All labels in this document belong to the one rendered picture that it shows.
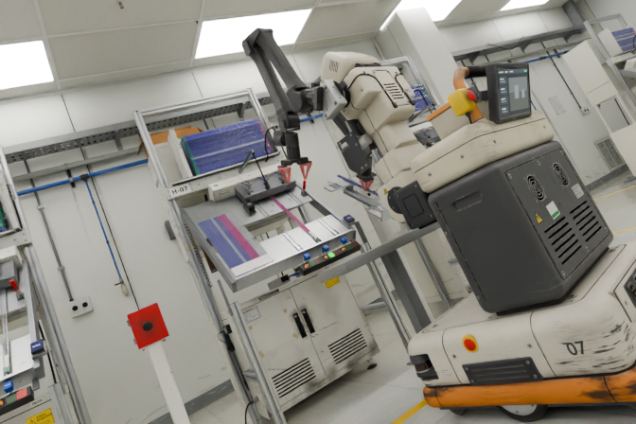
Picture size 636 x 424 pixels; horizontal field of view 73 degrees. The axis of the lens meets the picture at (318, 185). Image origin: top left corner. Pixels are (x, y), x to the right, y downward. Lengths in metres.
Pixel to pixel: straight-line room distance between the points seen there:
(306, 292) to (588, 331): 1.53
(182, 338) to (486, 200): 3.10
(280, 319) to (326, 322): 0.26
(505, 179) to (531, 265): 0.23
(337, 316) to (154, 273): 1.95
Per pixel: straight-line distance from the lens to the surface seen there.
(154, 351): 2.09
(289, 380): 2.39
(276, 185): 2.54
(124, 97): 4.52
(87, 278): 3.97
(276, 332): 2.36
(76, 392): 2.48
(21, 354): 2.06
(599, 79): 6.12
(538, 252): 1.27
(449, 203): 1.32
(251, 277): 2.03
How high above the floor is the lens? 0.62
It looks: 10 degrees up
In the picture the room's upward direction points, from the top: 25 degrees counter-clockwise
